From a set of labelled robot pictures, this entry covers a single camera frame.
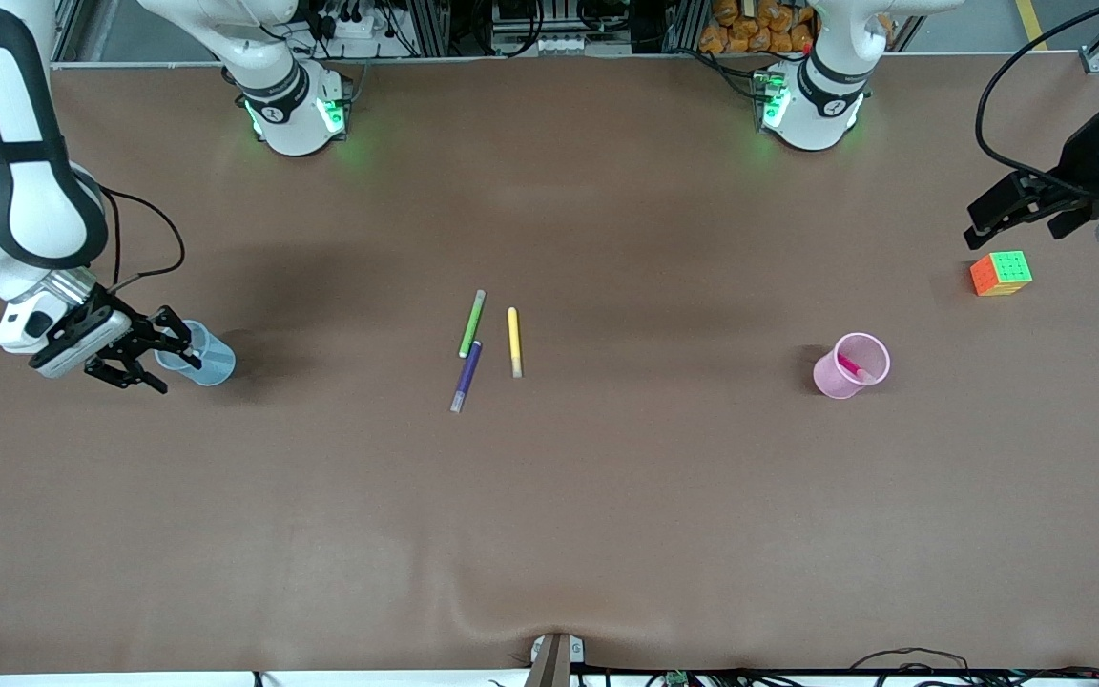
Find blue mesh cup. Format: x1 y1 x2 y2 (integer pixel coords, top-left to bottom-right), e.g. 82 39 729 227
154 320 237 387

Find multicoloured puzzle cube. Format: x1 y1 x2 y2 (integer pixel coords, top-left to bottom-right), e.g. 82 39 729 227
969 250 1034 298

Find pink mesh cup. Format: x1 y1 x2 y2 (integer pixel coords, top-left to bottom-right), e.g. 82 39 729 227
813 332 892 400

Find orange snack packets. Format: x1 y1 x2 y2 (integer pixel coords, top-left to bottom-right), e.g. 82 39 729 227
697 0 818 54

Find purple marker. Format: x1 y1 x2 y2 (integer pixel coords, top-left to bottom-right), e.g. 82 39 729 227
449 340 484 414

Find green marker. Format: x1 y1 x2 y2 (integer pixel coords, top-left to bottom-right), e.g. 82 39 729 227
458 289 487 360

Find white power strip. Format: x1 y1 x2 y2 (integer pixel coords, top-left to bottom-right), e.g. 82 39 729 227
325 11 417 44

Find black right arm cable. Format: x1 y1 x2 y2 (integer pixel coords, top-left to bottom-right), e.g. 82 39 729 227
96 186 186 287

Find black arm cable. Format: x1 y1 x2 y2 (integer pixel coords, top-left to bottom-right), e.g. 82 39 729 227
976 0 1099 187
96 186 186 287

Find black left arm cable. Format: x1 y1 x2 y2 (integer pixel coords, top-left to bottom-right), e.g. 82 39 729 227
976 0 1099 187

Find black cable bundle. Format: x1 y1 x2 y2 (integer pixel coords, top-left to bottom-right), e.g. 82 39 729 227
850 647 1099 687

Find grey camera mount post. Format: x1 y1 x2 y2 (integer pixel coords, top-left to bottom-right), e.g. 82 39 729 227
524 632 587 687

